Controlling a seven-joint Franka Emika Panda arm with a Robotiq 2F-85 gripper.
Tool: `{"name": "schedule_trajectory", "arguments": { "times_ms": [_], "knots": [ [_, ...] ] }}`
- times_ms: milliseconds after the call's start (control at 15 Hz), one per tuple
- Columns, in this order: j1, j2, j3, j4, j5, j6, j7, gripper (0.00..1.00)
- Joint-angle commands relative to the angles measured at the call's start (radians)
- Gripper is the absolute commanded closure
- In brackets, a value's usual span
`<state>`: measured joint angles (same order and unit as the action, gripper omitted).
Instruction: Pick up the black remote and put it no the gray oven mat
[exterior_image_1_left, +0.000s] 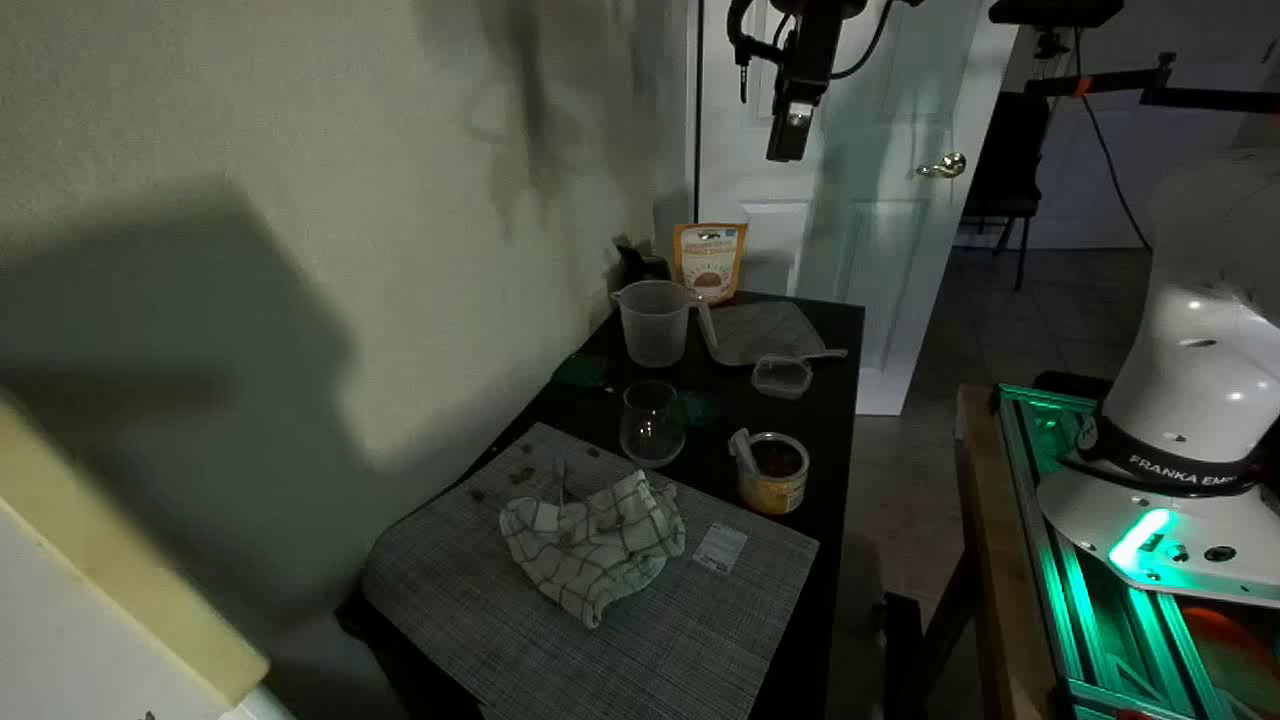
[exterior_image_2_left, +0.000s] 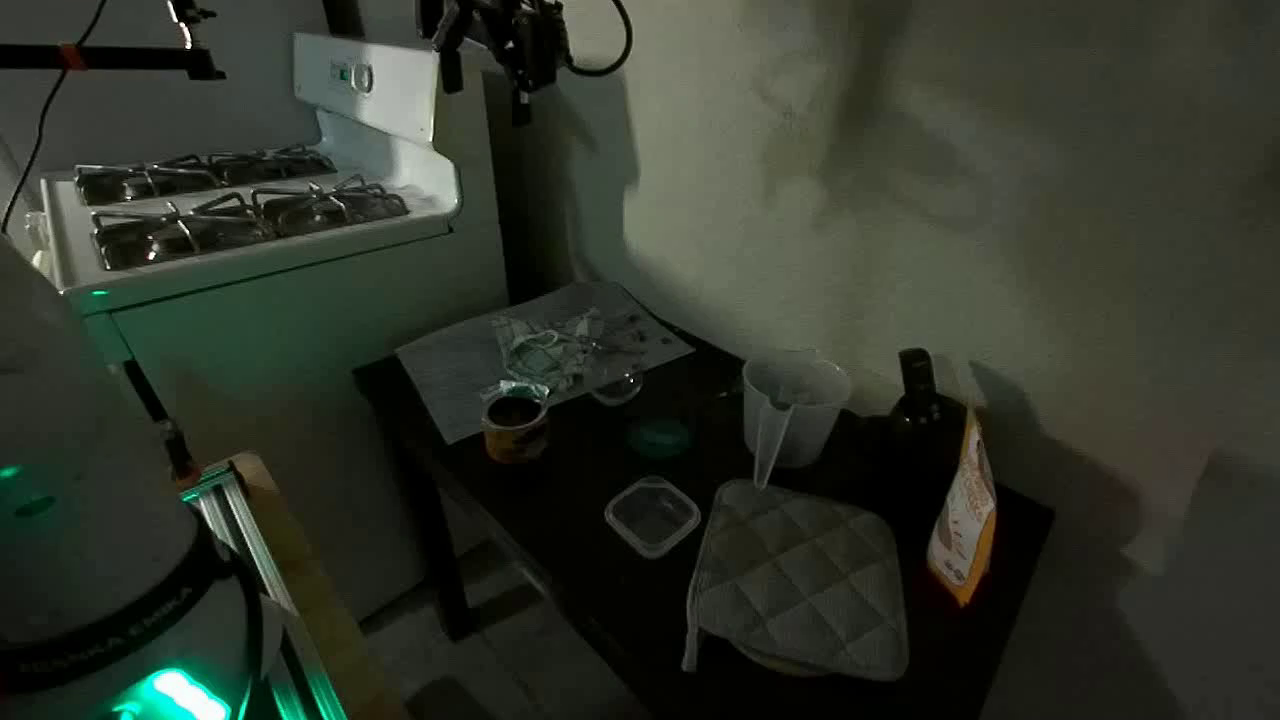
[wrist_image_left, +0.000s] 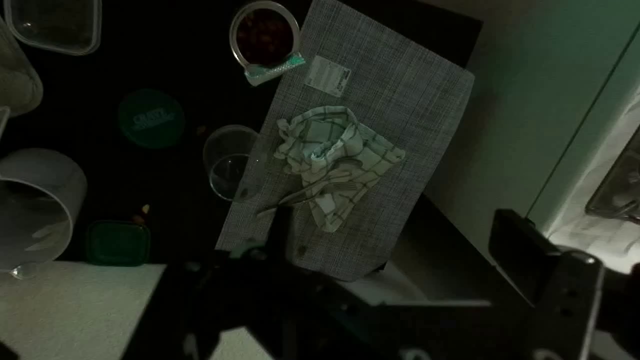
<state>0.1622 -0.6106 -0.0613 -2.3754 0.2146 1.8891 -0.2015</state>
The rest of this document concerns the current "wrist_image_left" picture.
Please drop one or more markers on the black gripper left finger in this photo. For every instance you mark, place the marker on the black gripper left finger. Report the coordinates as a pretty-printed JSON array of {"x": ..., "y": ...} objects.
[{"x": 280, "y": 230}]

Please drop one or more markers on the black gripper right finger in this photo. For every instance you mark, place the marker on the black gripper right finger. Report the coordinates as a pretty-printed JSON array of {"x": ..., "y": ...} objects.
[{"x": 547, "y": 280}]

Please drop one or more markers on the gray checkered oven mat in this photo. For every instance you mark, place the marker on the gray checkered oven mat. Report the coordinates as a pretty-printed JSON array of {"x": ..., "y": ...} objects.
[{"x": 406, "y": 113}]

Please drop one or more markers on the thin metal utensil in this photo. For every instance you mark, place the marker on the thin metal utensil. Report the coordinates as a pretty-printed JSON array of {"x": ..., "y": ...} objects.
[{"x": 287, "y": 198}]

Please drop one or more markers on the clear drinking glass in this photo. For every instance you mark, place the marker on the clear drinking glass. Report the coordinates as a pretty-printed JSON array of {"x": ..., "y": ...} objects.
[{"x": 227, "y": 162}]

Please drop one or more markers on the white green checkered cloth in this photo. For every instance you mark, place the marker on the white green checkered cloth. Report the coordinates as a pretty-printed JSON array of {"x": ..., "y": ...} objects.
[{"x": 333, "y": 151}]

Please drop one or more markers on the white door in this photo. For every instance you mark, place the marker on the white door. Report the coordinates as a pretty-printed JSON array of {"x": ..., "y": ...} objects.
[{"x": 600, "y": 146}]

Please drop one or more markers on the green white sachet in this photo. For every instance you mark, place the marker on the green white sachet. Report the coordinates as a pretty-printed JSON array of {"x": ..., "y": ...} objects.
[{"x": 273, "y": 68}]

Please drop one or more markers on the square green lid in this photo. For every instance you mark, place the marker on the square green lid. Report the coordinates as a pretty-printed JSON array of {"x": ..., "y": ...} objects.
[{"x": 119, "y": 243}]

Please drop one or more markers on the small white paper packet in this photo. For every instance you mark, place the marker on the small white paper packet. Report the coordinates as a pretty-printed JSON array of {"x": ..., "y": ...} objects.
[{"x": 328, "y": 72}]

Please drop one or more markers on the round green lid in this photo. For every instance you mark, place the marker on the round green lid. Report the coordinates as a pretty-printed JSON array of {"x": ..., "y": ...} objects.
[{"x": 151, "y": 119}]

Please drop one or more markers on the round tub with dark contents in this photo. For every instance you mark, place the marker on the round tub with dark contents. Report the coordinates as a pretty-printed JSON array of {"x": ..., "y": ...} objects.
[{"x": 264, "y": 32}]

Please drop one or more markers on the black side table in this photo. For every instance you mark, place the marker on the black side table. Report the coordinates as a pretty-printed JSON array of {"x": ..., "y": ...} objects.
[{"x": 161, "y": 67}]

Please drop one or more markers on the clear plastic measuring cup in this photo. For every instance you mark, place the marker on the clear plastic measuring cup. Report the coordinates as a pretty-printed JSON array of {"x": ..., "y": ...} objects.
[{"x": 40, "y": 201}]

